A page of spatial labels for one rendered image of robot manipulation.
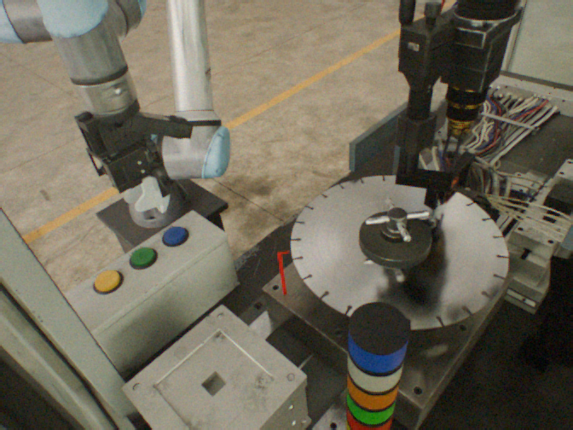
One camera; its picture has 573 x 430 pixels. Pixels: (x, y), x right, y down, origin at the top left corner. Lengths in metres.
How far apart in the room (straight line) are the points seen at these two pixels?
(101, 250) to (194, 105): 1.43
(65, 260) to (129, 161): 1.69
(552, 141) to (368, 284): 0.89
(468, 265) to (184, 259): 0.46
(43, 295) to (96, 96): 0.26
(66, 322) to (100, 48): 0.33
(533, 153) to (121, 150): 1.05
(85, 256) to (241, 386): 1.75
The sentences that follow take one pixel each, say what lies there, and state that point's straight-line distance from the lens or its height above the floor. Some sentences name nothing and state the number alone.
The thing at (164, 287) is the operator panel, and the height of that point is 0.88.
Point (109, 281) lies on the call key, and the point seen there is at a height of 0.91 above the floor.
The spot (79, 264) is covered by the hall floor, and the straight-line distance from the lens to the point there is 2.26.
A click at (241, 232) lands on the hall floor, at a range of 2.10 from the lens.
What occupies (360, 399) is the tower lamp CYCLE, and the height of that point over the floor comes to 1.08.
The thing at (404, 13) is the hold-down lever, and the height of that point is 1.26.
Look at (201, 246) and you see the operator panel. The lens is 0.78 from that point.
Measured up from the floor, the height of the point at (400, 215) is 1.00.
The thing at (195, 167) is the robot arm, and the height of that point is 0.91.
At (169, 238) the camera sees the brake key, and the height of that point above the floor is 0.91.
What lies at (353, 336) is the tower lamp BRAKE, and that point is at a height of 1.16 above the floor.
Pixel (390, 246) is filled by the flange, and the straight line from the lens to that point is 0.66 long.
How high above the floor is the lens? 1.44
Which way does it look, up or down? 42 degrees down
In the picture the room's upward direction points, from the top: 6 degrees counter-clockwise
